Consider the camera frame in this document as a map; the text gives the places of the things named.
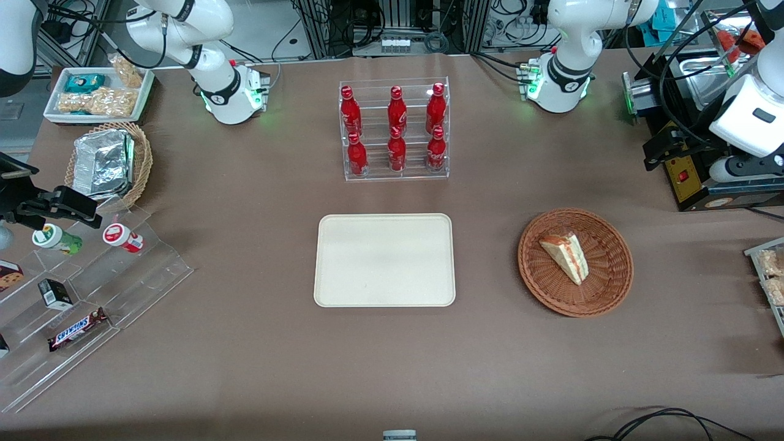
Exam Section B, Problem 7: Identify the light tan wicker basket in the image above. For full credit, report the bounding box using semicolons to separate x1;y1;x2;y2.
64;121;154;214

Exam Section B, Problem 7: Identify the red label white-cap bottle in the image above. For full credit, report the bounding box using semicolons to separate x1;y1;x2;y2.
102;223;145;254

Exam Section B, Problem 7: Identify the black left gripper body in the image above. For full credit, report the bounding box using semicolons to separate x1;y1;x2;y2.
665;126;711;163

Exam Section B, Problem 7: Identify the red orange food piece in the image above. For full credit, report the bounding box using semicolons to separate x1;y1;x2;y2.
715;28;766;59

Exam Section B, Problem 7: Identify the black equipment rack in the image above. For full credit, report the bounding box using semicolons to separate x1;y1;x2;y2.
293;0;491;59

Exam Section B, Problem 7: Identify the small black carton box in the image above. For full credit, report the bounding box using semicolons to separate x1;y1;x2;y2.
38;279;74;311

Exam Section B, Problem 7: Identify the red cola bottle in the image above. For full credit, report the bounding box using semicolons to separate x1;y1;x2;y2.
340;86;363;137
387;86;408;132
427;126;447;172
426;83;447;132
347;132;369;178
388;126;407;173

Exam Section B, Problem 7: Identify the peanut brittle bar pack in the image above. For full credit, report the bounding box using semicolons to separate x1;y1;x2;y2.
89;87;137;117
57;92;92;115

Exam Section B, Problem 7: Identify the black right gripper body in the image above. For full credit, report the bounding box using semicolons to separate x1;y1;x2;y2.
0;184;55;222

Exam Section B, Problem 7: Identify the triangular sandwich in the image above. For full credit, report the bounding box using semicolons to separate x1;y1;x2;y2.
539;232;590;286

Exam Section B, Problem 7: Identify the Snickers chocolate bar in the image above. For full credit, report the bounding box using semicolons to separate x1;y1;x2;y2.
48;307;108;352

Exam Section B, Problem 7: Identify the black food warmer appliance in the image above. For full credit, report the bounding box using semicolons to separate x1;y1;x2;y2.
622;49;784;213

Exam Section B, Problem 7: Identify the brown cookie box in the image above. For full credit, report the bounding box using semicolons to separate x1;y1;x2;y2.
0;260;25;293

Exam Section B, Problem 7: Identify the teal snack packet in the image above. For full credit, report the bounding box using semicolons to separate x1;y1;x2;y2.
64;73;106;94

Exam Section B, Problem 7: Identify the white rectangular snack tray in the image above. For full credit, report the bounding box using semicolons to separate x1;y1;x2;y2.
43;66;156;125

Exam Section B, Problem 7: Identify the clear acrylic bottle rack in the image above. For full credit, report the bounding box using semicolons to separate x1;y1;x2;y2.
339;77;450;182

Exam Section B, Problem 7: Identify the white tray with rim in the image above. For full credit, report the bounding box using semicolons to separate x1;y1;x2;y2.
744;238;784;337

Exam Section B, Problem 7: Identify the clear peanut snack bag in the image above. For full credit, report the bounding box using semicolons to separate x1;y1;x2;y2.
109;54;145;89

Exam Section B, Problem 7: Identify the clear acrylic stepped display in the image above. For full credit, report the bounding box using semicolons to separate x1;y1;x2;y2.
0;205;195;414

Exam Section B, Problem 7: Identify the brown round wicker basket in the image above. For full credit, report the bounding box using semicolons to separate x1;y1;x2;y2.
518;208;635;318

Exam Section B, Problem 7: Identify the black floor cable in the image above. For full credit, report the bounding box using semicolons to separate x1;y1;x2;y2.
585;407;757;441

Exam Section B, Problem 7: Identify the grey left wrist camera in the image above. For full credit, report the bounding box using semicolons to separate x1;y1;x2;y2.
710;154;784;184

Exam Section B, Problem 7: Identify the turquoise box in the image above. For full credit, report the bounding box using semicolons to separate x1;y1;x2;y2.
637;0;676;34

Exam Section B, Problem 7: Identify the silver foil package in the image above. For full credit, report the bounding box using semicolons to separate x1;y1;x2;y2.
72;130;135;200

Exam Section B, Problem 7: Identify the green label white-cap bottle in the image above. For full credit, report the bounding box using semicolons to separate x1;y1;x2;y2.
32;224;83;255

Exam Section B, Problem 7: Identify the cream plastic serving tray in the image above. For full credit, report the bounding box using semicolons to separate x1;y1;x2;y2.
314;213;456;307

